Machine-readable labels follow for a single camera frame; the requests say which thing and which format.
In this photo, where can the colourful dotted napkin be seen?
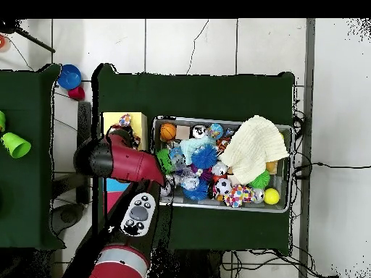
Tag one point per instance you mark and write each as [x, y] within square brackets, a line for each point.
[125, 120]
[239, 197]

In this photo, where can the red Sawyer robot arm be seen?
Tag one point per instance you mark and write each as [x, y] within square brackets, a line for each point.
[133, 165]

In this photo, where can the wooden box with three holes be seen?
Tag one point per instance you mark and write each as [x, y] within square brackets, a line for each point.
[139, 127]

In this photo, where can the silver mesh bin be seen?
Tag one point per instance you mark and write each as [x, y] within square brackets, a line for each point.
[208, 207]

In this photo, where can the light blue cloth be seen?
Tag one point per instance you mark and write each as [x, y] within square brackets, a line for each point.
[188, 146]

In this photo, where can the blue spiky ball with eyes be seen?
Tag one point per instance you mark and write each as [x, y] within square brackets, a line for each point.
[204, 156]

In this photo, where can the green spiky ball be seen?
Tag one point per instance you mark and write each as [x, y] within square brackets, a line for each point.
[165, 160]

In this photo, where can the orange basketball toy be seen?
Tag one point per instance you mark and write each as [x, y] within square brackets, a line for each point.
[168, 131]

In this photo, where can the small globe ball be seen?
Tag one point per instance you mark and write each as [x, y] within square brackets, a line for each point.
[215, 131]

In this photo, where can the white baseball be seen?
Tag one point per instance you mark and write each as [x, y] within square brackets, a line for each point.
[167, 191]

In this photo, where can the black and white soccer ball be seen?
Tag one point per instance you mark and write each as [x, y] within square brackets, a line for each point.
[223, 186]

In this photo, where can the dark green tablecloth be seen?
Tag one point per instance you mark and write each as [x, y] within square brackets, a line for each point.
[203, 92]

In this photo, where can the cream waffle cloth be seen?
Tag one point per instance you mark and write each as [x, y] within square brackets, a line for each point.
[255, 147]

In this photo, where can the yellow tennis ball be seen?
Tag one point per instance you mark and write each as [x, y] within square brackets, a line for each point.
[272, 196]

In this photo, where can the black upright board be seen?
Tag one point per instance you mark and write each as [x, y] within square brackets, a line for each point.
[84, 124]

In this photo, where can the red cup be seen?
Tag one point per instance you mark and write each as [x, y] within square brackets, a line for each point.
[76, 93]

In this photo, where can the black floor stand base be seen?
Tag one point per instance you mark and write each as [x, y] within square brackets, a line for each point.
[68, 215]

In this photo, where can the blue bowl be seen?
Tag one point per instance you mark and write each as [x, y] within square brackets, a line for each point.
[69, 76]

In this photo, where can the green cloth side table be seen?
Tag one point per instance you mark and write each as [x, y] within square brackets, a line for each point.
[26, 188]

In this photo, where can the green cup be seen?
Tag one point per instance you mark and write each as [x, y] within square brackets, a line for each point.
[2, 121]
[16, 144]

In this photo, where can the black tripod pole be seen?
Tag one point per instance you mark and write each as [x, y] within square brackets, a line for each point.
[34, 43]

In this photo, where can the small red object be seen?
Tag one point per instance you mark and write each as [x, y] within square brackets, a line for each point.
[2, 42]

